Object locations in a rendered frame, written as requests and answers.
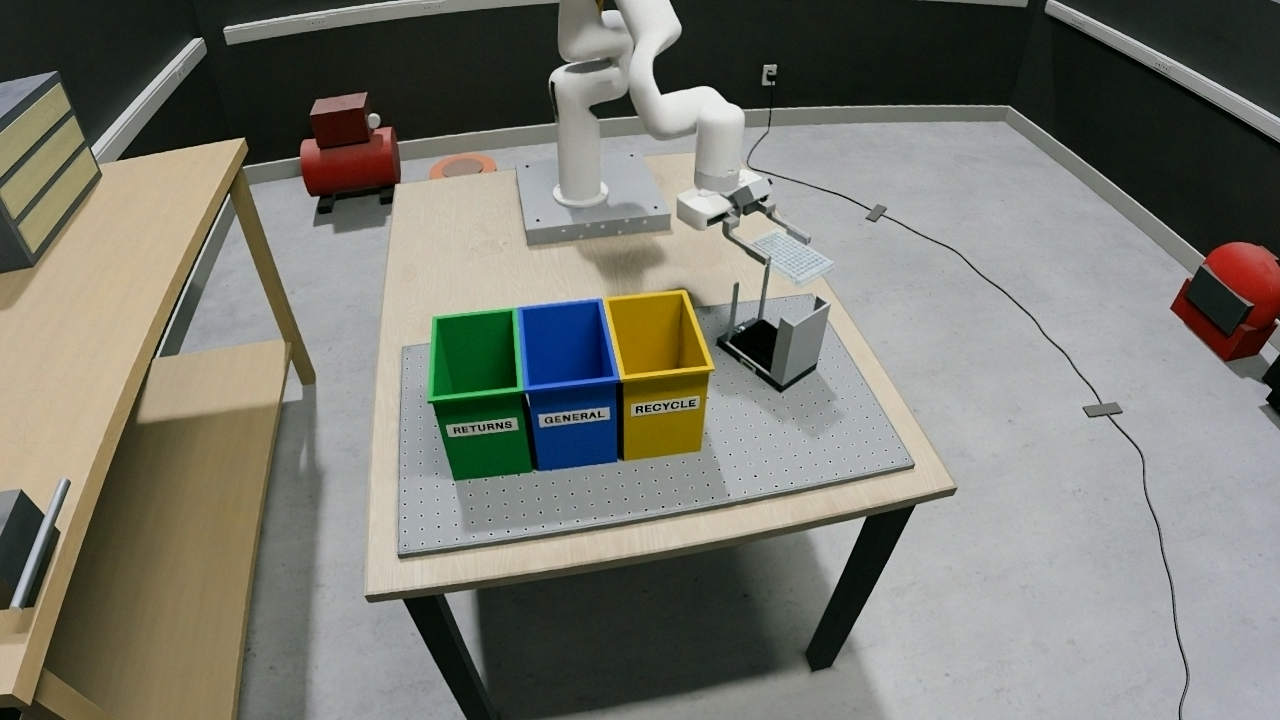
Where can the blue open bin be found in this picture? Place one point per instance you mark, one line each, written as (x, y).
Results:
(573, 373)

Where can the green returns bin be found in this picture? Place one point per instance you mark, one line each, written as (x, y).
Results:
(485, 433)

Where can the yellow bin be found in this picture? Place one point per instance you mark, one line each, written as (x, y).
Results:
(664, 366)

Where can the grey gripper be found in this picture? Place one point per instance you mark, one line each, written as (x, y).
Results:
(700, 209)

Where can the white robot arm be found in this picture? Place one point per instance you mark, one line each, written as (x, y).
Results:
(586, 33)

